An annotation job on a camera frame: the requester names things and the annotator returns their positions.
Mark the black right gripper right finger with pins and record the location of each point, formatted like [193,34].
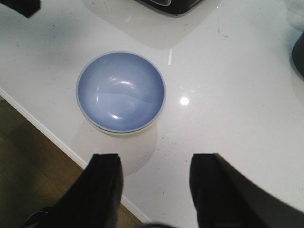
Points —
[224,198]

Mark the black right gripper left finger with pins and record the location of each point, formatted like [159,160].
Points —
[91,202]

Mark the blue bowl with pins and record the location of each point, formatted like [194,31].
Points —
[120,91]

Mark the dark blue saucepan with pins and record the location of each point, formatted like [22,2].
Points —
[297,56]

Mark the black chrome four-slot toaster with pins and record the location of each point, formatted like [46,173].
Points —
[173,7]

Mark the black object top left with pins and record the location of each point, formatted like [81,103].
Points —
[27,8]

